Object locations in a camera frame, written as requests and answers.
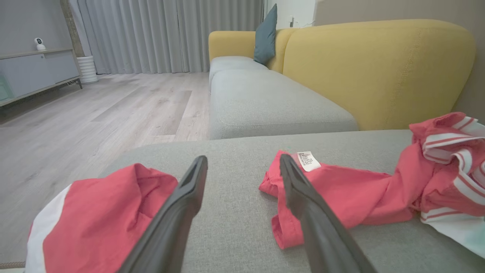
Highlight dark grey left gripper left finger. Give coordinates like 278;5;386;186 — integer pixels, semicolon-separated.
117;155;208;273

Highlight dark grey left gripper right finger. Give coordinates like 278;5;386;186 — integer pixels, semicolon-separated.
280;154;378;273

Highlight red and white striped jersey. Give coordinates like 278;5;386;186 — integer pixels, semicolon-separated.
259;111;485;260

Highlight red shorts with white stripe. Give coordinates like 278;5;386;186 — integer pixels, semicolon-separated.
25;163;178;273

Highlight yellow and grey sofa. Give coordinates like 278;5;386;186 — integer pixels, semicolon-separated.
99;19;485;273

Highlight white ribbed cylinder appliance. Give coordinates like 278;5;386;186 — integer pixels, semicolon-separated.
77;56;99;84

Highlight grey pleated curtain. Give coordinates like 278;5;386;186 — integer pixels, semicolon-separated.
69;0;264;75

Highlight teal throw pillow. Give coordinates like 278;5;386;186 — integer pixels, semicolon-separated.
253;3;278;66

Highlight grey TV cabinet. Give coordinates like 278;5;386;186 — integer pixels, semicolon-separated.
0;47;83;110

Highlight brown wooden pillar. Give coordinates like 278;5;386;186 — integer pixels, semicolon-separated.
60;0;85;57

